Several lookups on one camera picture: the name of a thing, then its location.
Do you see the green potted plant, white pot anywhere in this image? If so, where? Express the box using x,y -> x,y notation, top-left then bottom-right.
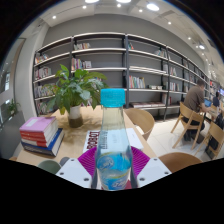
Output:
46,63 -> 110,129

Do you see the red book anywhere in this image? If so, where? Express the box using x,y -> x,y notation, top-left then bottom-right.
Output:
19,127 -> 60,148

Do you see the group of ceiling lights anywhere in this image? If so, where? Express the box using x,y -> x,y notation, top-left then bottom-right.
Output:
51,0 -> 206,51

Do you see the group of slatted wooden chairs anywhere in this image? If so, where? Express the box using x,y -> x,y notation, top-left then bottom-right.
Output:
170,101 -> 224,160

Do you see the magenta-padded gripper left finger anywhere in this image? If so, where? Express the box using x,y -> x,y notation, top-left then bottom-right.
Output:
55,146 -> 98,189

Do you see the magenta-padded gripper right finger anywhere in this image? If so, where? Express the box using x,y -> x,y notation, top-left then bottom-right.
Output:
130,146 -> 172,188

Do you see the open laptop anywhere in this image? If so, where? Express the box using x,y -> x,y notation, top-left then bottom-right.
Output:
203,97 -> 213,109

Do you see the clear blue-capped water bottle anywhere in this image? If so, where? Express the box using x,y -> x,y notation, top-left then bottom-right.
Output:
95,88 -> 133,192

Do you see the small green floor plant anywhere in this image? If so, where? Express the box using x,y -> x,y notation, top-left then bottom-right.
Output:
6,98 -> 21,116

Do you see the grey wall shelf unit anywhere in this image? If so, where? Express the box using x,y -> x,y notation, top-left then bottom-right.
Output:
32,32 -> 215,118

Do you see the pink-covered book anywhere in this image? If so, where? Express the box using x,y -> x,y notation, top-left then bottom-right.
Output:
19,115 -> 59,133

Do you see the dark blue book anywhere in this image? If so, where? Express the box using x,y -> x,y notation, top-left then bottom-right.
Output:
20,128 -> 65,158

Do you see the open white magazine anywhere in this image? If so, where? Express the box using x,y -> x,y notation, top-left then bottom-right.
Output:
82,127 -> 145,155

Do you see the person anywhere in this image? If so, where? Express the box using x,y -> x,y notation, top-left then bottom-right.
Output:
213,91 -> 223,108
182,78 -> 210,142

